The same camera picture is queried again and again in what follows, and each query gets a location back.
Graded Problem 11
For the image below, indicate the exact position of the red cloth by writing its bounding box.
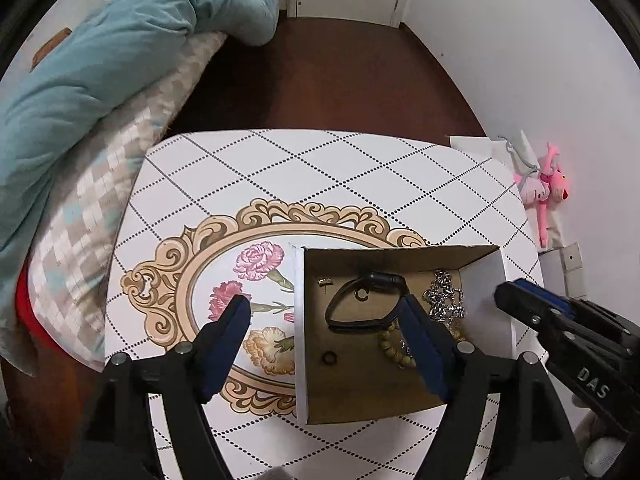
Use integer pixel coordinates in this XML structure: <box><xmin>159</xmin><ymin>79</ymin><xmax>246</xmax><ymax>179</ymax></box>
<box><xmin>14</xmin><ymin>265</ymin><xmax>61</xmax><ymax>356</ymax></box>

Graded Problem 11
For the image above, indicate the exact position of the white patterned table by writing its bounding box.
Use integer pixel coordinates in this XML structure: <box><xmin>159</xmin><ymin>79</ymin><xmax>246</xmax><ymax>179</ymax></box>
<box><xmin>102</xmin><ymin>129</ymin><xmax>546</xmax><ymax>480</ymax></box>

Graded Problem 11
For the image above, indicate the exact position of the teal quilt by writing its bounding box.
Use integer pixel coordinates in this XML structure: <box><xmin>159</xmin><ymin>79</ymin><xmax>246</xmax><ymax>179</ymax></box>
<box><xmin>0</xmin><ymin>0</ymin><xmax>278</xmax><ymax>261</ymax></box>

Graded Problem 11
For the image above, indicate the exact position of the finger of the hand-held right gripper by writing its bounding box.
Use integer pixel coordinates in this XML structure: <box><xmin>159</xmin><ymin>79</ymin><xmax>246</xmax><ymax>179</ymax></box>
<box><xmin>510</xmin><ymin>277</ymin><xmax>640</xmax><ymax>356</ymax></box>
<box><xmin>494</xmin><ymin>282</ymin><xmax>626</xmax><ymax>361</ymax></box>

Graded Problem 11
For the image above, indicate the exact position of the black smart band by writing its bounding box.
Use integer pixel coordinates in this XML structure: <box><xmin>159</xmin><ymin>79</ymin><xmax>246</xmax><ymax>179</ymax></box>
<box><xmin>325</xmin><ymin>271</ymin><xmax>408</xmax><ymax>333</ymax></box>

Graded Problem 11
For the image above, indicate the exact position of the grey clothes hanger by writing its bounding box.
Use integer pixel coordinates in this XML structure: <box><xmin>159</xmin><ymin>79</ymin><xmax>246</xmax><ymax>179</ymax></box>
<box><xmin>497</xmin><ymin>135</ymin><xmax>543</xmax><ymax>193</ymax></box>

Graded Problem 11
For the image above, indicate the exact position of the silver chain bracelet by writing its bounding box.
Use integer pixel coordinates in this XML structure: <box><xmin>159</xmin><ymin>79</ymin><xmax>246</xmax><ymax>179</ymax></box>
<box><xmin>425</xmin><ymin>270</ymin><xmax>463</xmax><ymax>306</ymax></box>

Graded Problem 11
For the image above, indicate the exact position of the wooden bead bracelet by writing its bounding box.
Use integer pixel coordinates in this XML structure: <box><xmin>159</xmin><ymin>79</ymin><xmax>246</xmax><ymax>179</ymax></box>
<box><xmin>377</xmin><ymin>320</ymin><xmax>463</xmax><ymax>370</ymax></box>

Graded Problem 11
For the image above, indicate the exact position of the pink plush toy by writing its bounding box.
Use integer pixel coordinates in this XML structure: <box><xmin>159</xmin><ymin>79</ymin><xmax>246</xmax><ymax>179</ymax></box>
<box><xmin>512</xmin><ymin>141</ymin><xmax>572</xmax><ymax>248</ymax></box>

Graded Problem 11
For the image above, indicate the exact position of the white cardboard box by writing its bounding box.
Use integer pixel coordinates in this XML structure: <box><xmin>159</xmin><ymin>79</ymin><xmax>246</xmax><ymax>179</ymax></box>
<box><xmin>290</xmin><ymin>242</ymin><xmax>521</xmax><ymax>426</ymax></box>

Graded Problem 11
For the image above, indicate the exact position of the silver braided bracelet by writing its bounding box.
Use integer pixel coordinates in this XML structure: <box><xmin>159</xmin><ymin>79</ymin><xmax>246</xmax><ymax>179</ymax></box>
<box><xmin>427</xmin><ymin>300</ymin><xmax>466</xmax><ymax>323</ymax></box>

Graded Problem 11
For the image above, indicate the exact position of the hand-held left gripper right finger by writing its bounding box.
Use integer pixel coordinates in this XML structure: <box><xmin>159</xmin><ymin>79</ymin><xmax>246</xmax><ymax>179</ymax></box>
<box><xmin>397</xmin><ymin>294</ymin><xmax>586</xmax><ymax>480</ymax></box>

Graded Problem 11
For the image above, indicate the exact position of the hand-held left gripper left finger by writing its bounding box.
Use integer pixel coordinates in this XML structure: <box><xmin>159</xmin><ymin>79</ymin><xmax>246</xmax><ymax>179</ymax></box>
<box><xmin>87</xmin><ymin>294</ymin><xmax>252</xmax><ymax>480</ymax></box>

